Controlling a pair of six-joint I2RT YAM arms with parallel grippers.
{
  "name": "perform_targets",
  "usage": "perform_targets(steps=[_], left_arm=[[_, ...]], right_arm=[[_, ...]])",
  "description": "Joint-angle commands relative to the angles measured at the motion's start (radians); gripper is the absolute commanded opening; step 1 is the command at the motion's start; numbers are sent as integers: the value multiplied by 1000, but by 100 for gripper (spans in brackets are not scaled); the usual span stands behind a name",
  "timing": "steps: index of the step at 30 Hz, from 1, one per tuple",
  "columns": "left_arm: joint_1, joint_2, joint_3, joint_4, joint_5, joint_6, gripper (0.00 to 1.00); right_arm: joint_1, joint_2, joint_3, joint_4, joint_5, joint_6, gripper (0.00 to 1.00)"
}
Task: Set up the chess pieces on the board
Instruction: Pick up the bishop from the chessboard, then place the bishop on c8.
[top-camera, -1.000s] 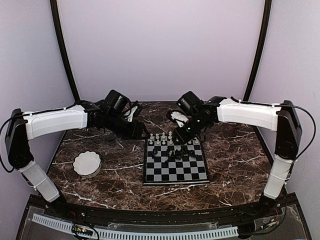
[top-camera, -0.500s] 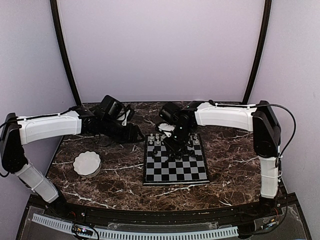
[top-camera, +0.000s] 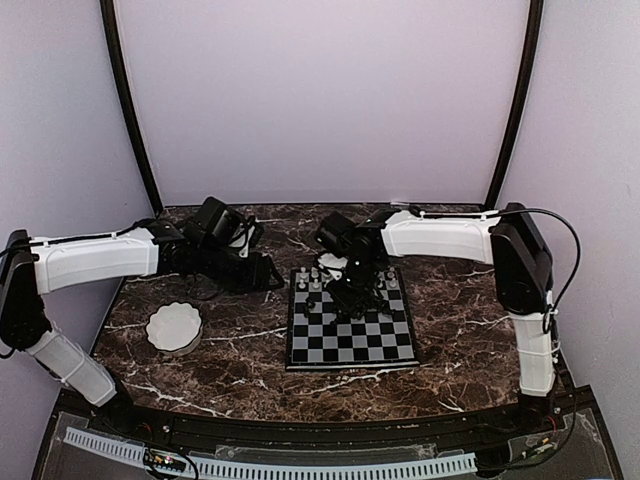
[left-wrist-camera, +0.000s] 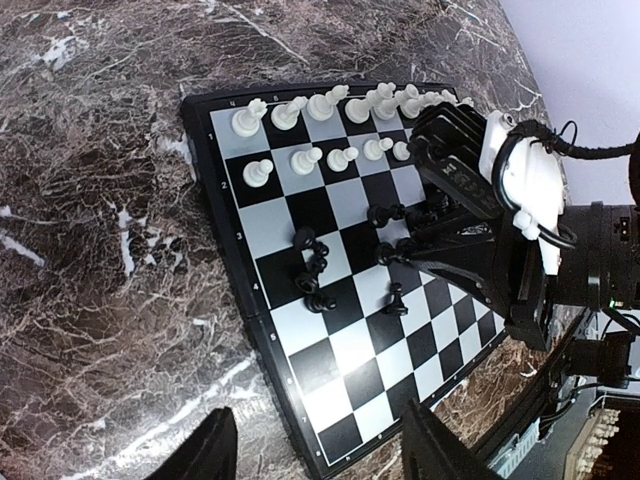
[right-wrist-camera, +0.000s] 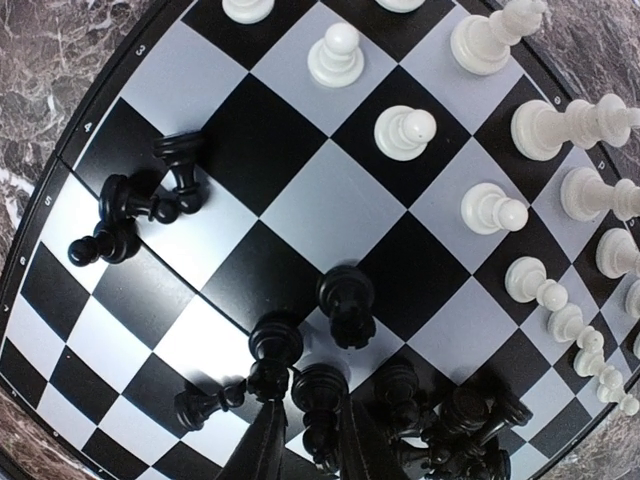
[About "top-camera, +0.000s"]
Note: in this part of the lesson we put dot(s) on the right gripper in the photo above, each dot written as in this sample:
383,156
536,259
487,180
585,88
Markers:
347,301

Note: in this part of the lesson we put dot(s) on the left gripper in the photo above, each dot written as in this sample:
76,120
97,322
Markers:
257,277

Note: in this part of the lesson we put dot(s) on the black piece pile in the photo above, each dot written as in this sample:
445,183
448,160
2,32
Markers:
346,307

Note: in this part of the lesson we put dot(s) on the black white chessboard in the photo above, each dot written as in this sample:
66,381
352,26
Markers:
382,341

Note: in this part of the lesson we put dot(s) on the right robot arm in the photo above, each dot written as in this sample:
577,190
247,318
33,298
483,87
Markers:
508,240

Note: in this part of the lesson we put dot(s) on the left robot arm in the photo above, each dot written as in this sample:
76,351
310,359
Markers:
34,267

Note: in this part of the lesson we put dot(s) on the white scalloped bowl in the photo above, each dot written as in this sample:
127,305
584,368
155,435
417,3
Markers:
175,329

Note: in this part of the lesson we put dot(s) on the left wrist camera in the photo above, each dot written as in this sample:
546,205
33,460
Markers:
216,225

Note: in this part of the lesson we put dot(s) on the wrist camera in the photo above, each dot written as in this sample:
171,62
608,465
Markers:
334,233
216,225

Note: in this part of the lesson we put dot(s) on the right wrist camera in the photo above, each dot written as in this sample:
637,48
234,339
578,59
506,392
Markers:
334,233

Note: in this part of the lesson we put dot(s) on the black front rail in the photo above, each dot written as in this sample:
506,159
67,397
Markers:
200,432

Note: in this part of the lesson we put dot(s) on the white perforated cable tray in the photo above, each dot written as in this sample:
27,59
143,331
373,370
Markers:
234,462

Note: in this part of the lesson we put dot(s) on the left black frame post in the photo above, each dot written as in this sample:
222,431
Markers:
123,89

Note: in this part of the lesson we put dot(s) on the black frame post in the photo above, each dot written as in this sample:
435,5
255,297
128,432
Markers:
123,89
521,90

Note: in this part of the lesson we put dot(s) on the right black frame post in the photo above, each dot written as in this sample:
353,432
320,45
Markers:
521,90

